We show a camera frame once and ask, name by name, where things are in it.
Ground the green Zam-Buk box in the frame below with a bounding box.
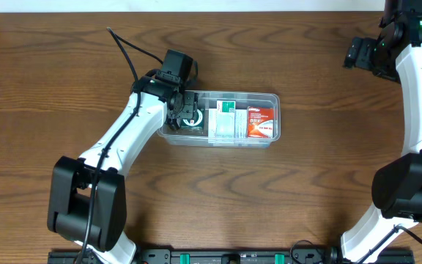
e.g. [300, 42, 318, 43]
[181, 109, 205, 130]

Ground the white green medicine box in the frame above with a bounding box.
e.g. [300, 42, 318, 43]
[216, 100, 236, 139]

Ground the blue white medicine box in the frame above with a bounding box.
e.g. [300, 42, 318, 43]
[207, 109, 248, 143]

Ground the orange red medicine box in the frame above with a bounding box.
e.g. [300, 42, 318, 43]
[247, 107, 274, 138]

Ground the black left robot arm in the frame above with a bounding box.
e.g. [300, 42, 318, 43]
[47, 69, 197, 263]

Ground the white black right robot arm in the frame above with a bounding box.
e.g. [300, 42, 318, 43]
[325, 0, 422, 263]

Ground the clear plastic container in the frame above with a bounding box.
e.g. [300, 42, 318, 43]
[158, 91, 281, 148]

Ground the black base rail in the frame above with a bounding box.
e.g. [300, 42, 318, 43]
[47, 245, 415, 264]

